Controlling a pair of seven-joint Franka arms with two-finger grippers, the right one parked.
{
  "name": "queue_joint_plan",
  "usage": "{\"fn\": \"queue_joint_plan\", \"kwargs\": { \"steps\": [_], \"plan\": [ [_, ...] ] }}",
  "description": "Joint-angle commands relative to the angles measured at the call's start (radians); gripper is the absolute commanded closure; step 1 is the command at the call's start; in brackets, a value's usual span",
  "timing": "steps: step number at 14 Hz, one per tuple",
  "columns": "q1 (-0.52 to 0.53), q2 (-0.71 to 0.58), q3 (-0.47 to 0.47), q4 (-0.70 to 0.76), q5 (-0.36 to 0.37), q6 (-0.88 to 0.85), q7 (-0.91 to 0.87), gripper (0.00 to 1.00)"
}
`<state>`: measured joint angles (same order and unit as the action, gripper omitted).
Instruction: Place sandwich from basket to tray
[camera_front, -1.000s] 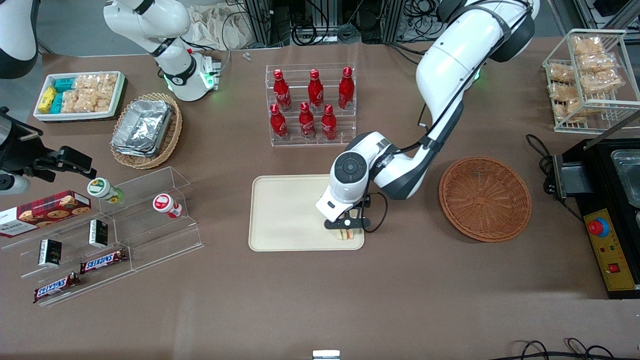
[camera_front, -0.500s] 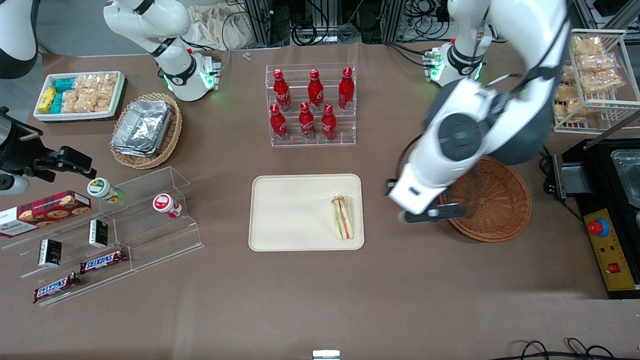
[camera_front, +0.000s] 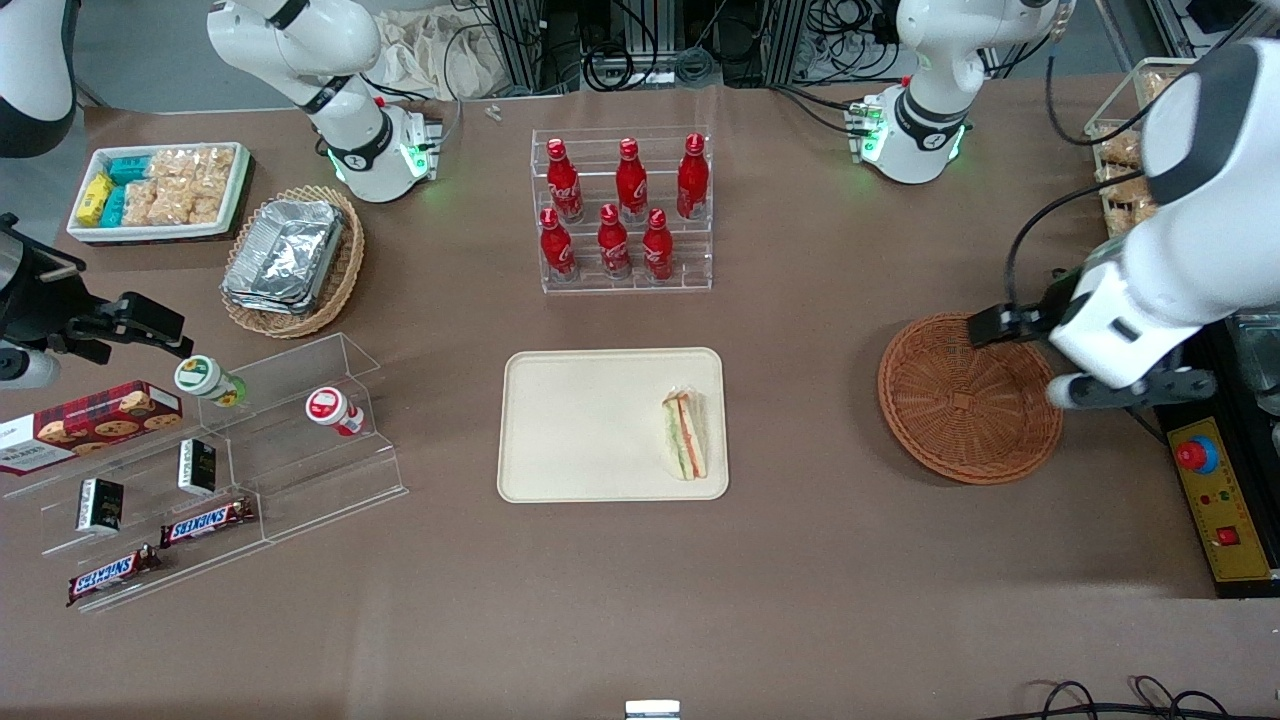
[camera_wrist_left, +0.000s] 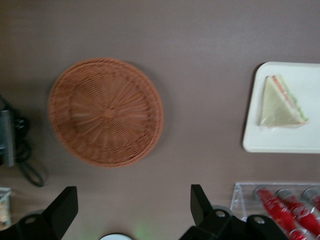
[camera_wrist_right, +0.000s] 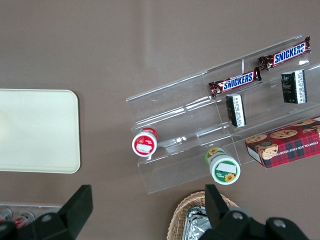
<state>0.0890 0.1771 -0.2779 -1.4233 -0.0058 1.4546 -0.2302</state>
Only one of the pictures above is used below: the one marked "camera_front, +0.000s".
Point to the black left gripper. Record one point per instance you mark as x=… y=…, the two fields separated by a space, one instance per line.
x=1052 y=297

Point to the green lid cup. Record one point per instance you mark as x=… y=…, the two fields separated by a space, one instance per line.
x=200 y=377

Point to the yellow emergency stop box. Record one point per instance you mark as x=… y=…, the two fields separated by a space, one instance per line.
x=1225 y=500

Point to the brown wicker basket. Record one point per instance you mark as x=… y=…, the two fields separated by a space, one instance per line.
x=960 y=420

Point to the beige plastic tray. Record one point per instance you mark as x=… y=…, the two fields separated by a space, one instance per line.
x=590 y=425

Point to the yellow snack packet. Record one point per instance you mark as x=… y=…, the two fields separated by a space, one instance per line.
x=95 y=200

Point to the teal snack packet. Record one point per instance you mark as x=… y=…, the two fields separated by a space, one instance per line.
x=114 y=206
x=128 y=170

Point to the clear acrylic stepped shelf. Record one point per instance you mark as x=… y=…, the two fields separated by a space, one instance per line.
x=60 y=520
x=320 y=480

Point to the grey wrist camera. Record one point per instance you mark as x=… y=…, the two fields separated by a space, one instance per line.
x=1130 y=390
x=25 y=368

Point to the white rectangular snack tray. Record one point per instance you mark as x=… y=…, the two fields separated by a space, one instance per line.
x=238 y=195

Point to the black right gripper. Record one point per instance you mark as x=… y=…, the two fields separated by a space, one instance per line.
x=42 y=297

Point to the red tartan cookie box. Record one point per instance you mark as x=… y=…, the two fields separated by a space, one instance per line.
x=90 y=425

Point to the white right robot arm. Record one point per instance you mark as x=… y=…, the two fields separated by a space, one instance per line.
x=360 y=150

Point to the silver metal bracket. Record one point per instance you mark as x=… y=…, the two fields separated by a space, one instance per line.
x=652 y=710

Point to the beige crumpled cloth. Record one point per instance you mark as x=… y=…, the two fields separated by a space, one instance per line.
x=440 y=55

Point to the clear acrylic bottle rack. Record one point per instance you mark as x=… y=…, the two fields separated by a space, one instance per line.
x=590 y=285

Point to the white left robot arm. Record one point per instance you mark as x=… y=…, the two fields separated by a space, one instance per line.
x=1200 y=240

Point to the light oval wicker basket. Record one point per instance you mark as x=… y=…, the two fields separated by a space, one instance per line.
x=347 y=270

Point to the bagged fried snack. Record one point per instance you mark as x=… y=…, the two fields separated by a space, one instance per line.
x=1120 y=150
x=1162 y=85
x=1120 y=188
x=1143 y=213

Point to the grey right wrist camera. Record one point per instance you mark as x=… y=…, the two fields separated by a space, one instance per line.
x=25 y=368

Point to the stack of foil trays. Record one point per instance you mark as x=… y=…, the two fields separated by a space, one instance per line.
x=285 y=255

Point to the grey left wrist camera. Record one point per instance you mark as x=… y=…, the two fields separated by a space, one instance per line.
x=1130 y=390

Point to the red cola bottle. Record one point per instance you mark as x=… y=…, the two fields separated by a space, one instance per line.
x=613 y=245
x=630 y=185
x=563 y=185
x=692 y=180
x=657 y=250
x=556 y=250

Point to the small black box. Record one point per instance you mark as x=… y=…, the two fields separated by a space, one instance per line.
x=197 y=467
x=100 y=506

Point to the aluminium frame profile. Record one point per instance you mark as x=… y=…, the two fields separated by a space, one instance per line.
x=525 y=45

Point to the red lid cup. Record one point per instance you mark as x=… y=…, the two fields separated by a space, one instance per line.
x=328 y=407

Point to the Snickers chocolate bar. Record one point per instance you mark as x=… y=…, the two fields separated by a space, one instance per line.
x=205 y=523
x=110 y=577

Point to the clear rice cracker bag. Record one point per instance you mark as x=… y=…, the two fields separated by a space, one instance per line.
x=140 y=203
x=208 y=198
x=172 y=205
x=190 y=163

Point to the triangle sandwich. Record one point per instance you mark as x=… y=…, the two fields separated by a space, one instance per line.
x=685 y=440

